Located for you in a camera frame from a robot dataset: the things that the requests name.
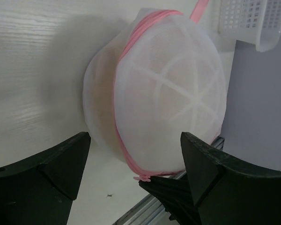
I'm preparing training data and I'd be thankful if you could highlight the white plastic basket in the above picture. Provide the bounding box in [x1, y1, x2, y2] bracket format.
[218, 0, 281, 53]

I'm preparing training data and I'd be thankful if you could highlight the white mesh laundry bag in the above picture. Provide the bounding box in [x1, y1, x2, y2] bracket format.
[82, 0, 227, 182]

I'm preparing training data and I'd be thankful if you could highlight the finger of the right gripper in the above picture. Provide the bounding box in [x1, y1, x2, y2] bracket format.
[139, 175, 201, 225]

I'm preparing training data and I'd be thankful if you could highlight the aluminium rail frame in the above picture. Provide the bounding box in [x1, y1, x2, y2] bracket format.
[113, 137, 224, 225]

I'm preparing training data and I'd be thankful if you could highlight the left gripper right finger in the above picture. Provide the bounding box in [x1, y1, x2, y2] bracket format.
[180, 132, 281, 225]

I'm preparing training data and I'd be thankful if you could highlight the beige bra inside bag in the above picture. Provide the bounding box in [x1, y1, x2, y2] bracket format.
[83, 41, 222, 173]

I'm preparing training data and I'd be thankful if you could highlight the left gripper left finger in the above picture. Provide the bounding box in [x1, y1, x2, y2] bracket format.
[0, 132, 91, 225]

